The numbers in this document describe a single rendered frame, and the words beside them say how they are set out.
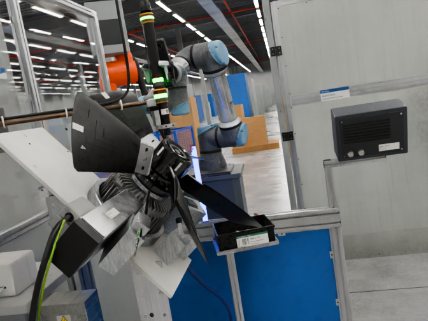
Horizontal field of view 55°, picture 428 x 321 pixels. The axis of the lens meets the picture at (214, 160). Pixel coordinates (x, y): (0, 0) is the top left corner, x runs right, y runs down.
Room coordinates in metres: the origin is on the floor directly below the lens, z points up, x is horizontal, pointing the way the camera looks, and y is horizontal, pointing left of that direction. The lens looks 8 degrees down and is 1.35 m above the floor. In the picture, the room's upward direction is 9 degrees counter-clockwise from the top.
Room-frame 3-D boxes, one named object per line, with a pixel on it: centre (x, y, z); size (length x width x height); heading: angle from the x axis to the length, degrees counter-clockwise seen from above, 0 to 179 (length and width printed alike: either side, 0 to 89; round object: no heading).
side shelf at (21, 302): (1.35, 0.70, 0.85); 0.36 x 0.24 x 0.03; 170
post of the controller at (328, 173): (1.63, -0.45, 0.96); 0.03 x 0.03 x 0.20; 80
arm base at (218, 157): (2.14, 0.01, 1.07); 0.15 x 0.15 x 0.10
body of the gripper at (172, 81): (1.48, 0.12, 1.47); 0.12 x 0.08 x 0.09; 170
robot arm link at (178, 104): (1.64, 0.11, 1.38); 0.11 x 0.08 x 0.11; 64
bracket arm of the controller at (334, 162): (1.61, -0.55, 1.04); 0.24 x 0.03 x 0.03; 80
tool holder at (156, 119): (1.36, 0.15, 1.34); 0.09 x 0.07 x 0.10; 115
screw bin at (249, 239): (1.53, -0.07, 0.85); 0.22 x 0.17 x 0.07; 95
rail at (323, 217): (1.70, -0.02, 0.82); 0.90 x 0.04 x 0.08; 80
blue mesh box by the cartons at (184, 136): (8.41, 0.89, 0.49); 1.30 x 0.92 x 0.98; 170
